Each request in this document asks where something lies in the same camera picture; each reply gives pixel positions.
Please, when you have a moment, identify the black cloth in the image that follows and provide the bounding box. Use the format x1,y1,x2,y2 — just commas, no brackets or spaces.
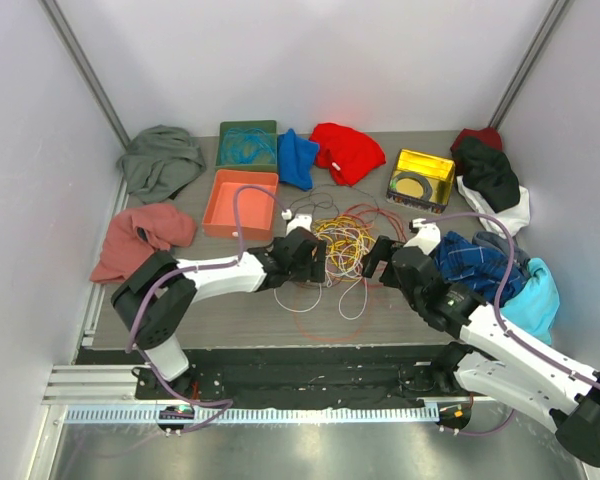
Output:
452,137,521,213

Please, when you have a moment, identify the orange plastic tray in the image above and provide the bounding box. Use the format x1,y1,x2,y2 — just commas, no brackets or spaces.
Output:
202,169,278,242

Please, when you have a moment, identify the yellow wire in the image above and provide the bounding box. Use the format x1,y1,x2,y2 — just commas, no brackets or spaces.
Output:
312,214,376,281

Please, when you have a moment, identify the white slotted cable duct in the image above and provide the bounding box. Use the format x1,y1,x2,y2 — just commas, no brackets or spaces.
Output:
65,403,439,425

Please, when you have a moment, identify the dark red cloth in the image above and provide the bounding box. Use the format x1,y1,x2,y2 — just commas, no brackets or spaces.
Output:
450,127,503,152

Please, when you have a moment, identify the blue plaid cloth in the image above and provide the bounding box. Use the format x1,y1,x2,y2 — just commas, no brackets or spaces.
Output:
433,231,530,307

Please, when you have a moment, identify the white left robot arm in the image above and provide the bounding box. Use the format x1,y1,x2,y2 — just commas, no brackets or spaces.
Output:
111,227,326,399

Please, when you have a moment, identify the gold tin box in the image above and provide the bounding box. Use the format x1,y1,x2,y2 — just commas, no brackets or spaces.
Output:
386,149,456,214

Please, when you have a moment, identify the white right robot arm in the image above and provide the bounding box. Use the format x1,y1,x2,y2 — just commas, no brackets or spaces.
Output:
362,236,600,468

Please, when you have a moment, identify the green plastic tray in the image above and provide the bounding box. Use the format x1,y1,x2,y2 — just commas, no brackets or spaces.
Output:
215,120,278,173

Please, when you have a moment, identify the royal blue cloth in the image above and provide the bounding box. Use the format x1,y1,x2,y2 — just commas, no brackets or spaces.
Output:
277,129,320,191

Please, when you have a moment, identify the salmon pink cloth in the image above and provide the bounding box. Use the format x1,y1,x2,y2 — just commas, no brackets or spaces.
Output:
89,203,197,284

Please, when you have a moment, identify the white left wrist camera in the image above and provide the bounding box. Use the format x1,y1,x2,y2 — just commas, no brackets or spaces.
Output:
283,210,315,240

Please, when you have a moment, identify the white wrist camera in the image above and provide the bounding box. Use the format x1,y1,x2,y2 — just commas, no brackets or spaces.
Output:
404,218,441,255
283,210,315,240

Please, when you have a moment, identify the grey cloth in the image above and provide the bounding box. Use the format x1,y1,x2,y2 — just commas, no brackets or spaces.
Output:
117,125,207,204

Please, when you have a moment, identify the white cloth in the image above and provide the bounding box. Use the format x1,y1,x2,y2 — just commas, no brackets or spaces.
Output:
457,176,531,237

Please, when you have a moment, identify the cyan cloth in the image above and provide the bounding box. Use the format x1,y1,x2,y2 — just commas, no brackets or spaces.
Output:
500,258,560,345

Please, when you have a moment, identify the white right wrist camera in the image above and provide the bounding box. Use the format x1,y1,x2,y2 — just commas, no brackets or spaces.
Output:
404,218,441,255

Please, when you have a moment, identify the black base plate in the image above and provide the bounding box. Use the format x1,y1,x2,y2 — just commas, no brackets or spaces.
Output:
77,345,468,410

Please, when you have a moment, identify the white wire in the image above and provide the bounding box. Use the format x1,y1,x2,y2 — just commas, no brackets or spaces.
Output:
273,224,376,322

